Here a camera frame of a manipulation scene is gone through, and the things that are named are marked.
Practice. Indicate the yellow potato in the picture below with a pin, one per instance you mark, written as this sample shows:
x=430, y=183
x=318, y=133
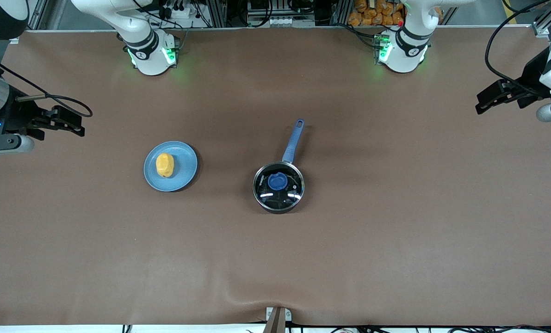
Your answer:
x=165, y=165

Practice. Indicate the white power strip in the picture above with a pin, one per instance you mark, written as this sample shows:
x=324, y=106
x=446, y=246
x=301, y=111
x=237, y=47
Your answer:
x=280, y=21

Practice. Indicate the brown table mat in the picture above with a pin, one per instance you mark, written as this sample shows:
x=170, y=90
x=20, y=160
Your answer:
x=395, y=254

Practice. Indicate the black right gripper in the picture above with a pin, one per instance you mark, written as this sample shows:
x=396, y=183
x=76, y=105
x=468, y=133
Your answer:
x=17, y=115

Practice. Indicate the crate of orange items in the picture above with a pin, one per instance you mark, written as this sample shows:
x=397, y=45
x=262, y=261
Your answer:
x=372, y=13

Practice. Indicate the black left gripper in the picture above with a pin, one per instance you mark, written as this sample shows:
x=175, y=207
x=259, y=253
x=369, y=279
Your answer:
x=531, y=75

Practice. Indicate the glass lid with blue knob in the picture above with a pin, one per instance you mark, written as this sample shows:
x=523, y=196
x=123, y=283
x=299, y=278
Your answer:
x=279, y=181

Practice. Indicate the round blue plate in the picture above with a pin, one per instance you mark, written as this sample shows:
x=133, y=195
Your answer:
x=182, y=166

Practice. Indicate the metal table clamp bracket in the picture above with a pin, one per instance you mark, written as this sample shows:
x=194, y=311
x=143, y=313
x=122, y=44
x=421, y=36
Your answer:
x=277, y=320

